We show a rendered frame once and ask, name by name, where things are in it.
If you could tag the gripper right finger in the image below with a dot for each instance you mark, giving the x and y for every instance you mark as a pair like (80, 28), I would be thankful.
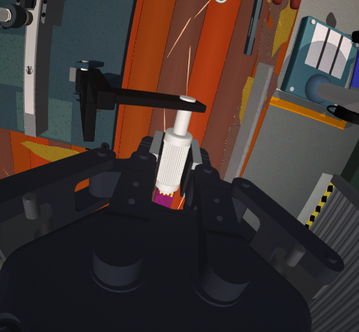
(216, 197)

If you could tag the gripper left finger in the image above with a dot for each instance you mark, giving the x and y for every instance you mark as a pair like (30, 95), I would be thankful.
(134, 186)

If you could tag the white knurled screw knob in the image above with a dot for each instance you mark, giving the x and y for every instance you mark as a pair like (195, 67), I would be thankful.
(172, 161)

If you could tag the black bush plate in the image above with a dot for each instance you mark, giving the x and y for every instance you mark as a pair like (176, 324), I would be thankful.
(145, 99)

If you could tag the teal fixture base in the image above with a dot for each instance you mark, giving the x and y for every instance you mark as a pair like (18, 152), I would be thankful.
(92, 29)

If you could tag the pink yellow block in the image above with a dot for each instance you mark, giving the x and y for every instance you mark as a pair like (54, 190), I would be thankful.
(164, 199)

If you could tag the grey steel rule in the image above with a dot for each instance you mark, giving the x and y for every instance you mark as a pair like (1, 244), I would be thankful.
(252, 113)

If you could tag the grey roller shutter door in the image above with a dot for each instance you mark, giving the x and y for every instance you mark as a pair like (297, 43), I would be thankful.
(336, 225)

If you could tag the silver long bar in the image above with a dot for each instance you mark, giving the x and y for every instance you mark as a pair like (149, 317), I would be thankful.
(30, 57)

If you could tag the blue grey drill press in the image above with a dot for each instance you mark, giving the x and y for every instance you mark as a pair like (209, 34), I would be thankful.
(308, 57)

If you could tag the dark scriber silver tip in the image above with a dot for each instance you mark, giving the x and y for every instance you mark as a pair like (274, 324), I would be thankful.
(252, 23)

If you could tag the grey round knob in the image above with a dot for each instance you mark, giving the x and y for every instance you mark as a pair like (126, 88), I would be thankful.
(14, 15)

